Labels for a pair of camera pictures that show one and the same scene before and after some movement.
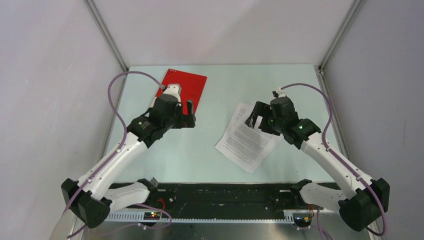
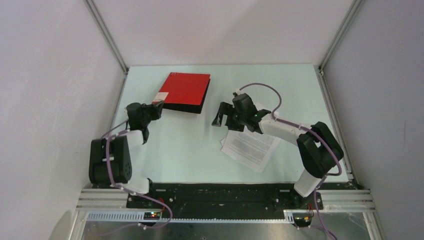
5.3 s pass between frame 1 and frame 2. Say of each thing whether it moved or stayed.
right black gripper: moved
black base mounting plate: stayed
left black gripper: moved
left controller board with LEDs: stayed
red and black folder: stayed
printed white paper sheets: stayed
